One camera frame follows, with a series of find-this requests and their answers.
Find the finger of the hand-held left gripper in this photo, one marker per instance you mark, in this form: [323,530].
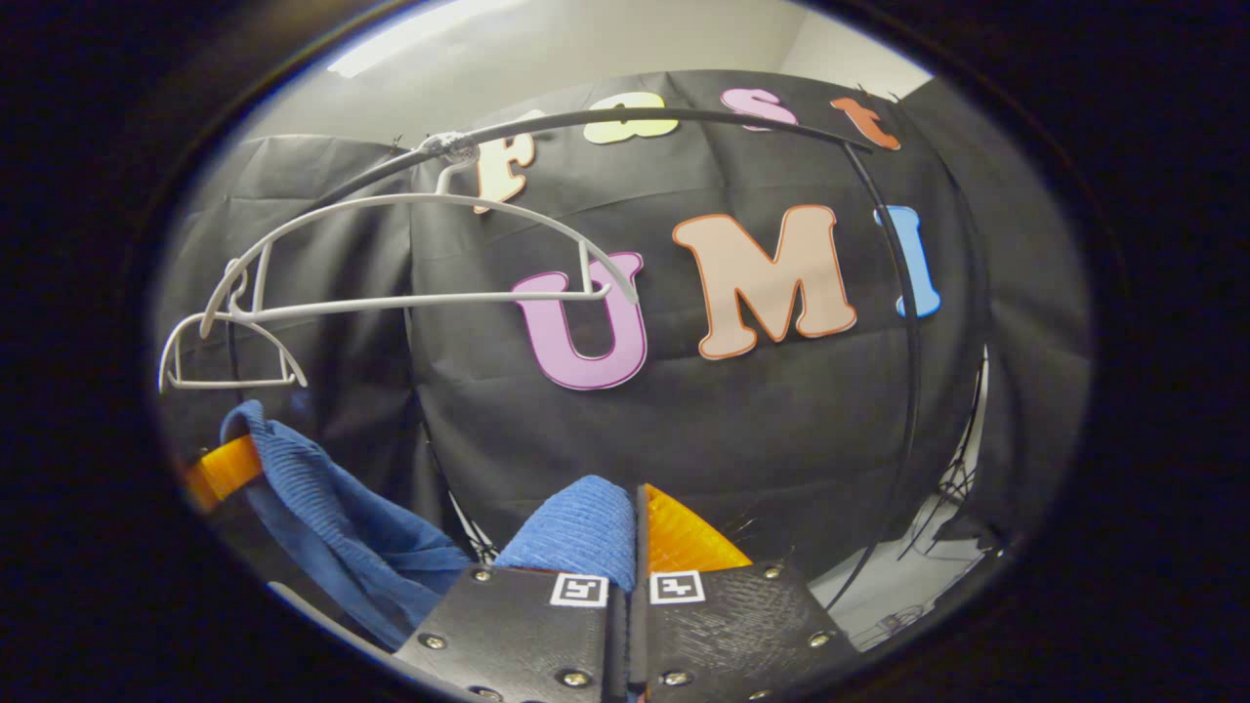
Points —
[225,474]

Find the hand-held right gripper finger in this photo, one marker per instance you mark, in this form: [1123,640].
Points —
[640,635]
[615,654]

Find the white clothes hanger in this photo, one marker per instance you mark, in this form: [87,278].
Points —
[234,383]
[410,301]

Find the black clothes rack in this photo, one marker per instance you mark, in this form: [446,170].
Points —
[684,114]

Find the black backdrop cloth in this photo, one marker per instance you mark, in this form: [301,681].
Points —
[742,439]

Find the black backdrop stand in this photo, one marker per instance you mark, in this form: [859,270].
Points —
[952,488]

